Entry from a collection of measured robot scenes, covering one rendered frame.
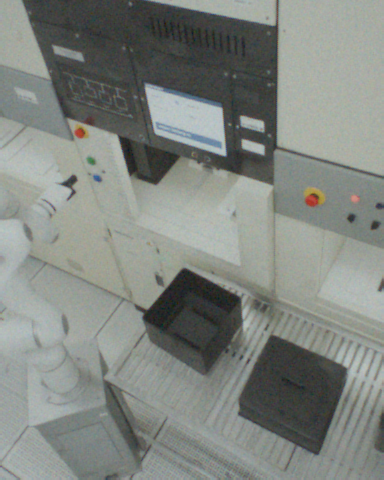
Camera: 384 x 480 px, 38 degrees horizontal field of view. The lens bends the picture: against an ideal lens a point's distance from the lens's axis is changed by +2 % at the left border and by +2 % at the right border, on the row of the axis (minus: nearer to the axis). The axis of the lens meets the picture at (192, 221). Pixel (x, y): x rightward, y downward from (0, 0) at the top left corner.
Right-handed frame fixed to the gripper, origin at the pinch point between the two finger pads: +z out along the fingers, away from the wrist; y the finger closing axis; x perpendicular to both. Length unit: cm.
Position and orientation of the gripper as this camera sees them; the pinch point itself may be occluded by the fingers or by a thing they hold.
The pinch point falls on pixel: (72, 180)
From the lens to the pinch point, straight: 226.2
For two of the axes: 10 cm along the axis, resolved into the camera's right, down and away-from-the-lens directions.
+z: 5.1, -6.9, 5.2
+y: 8.5, 3.2, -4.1
